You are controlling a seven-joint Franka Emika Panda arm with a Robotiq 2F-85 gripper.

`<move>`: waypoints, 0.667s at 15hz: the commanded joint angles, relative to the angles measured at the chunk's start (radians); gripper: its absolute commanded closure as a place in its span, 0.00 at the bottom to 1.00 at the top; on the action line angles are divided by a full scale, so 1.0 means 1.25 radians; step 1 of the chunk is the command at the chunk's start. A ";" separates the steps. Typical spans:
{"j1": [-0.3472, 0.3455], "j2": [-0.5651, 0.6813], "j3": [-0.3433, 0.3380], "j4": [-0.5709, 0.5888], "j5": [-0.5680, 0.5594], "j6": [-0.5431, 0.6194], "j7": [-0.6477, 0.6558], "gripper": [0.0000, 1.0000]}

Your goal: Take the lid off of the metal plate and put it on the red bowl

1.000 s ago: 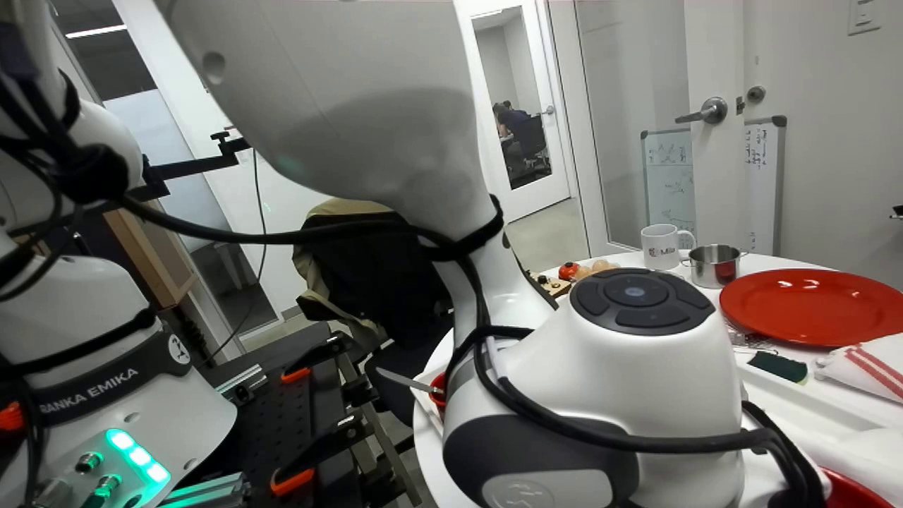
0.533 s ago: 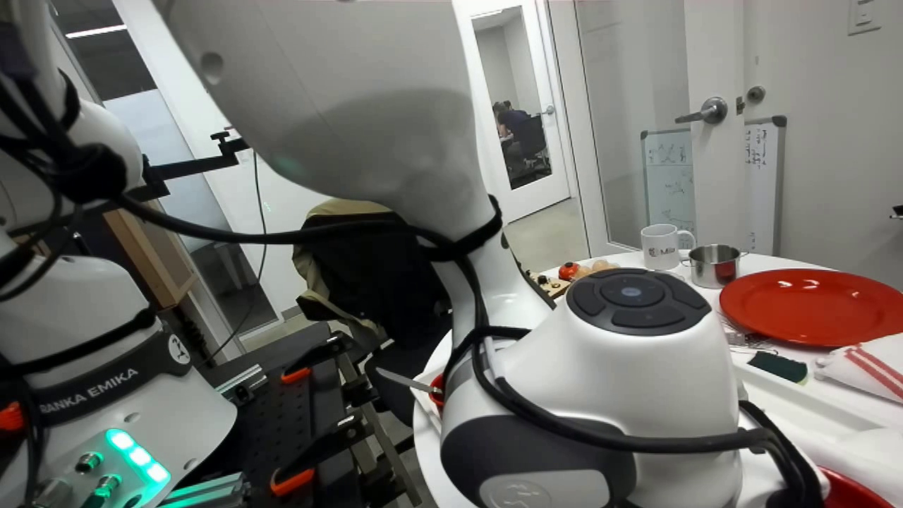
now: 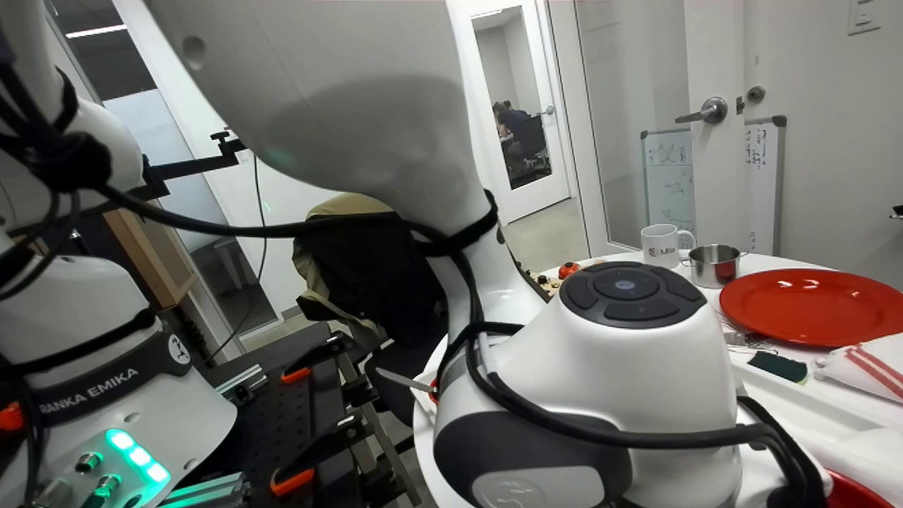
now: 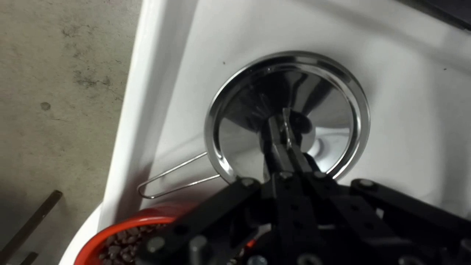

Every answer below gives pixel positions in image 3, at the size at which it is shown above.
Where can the silver door lock knob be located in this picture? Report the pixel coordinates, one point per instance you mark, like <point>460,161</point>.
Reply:
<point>752,98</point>

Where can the red flat plate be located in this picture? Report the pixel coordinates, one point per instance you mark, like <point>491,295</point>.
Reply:
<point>820,311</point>

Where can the white mug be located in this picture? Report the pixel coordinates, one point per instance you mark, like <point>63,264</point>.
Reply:
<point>663,245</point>

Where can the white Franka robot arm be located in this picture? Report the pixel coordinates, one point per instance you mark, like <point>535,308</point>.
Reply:
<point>329,95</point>

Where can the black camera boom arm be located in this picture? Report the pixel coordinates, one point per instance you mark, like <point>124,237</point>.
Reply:
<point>186,167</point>

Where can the small whiteboard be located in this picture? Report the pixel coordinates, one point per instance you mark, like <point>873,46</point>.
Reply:
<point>670,178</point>

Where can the red bowl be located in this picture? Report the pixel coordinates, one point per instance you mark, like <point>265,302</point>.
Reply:
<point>861,494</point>

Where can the black perforated mounting rack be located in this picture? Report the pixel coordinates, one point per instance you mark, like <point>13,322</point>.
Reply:
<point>299,424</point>

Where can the small metal cup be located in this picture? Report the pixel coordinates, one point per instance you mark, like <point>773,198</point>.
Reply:
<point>708,264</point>

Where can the orange clamp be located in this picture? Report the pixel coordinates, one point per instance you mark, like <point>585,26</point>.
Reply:
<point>298,377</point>
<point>295,480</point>

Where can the silver fork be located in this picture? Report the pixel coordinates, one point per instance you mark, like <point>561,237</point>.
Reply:
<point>405,383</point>

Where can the tan wooden board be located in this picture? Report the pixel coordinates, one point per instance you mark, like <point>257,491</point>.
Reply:
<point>151,254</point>

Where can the small red round object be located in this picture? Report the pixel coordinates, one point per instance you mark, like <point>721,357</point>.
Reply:
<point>569,268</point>

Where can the dark green sponge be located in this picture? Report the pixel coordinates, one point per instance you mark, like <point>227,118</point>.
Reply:
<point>780,369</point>

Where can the white red-striped napkin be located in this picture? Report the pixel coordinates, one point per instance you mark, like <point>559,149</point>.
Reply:
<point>863,372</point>

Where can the black office chair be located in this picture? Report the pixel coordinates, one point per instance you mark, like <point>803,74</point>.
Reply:
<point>357,271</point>

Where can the person in dark clothes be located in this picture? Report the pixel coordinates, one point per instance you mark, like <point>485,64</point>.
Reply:
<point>518,132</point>

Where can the white printed paper sheet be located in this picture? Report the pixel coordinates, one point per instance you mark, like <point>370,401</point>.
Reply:
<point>762,178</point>

